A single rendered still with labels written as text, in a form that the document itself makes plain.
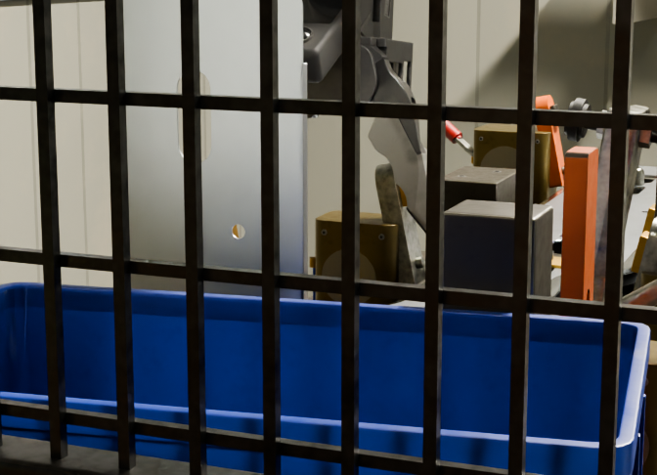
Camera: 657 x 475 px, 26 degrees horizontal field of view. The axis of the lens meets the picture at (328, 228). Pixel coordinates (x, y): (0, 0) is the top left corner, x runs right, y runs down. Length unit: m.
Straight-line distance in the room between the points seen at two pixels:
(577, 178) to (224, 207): 0.22
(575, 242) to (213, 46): 0.25
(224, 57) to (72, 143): 2.91
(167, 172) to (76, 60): 2.89
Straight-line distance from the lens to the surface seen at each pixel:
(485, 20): 4.37
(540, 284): 0.66
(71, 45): 3.63
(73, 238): 3.68
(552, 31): 4.30
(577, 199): 0.85
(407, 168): 1.00
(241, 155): 0.75
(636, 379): 0.55
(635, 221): 1.71
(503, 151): 2.04
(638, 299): 0.97
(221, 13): 0.75
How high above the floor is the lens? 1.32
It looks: 11 degrees down
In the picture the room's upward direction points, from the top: straight up
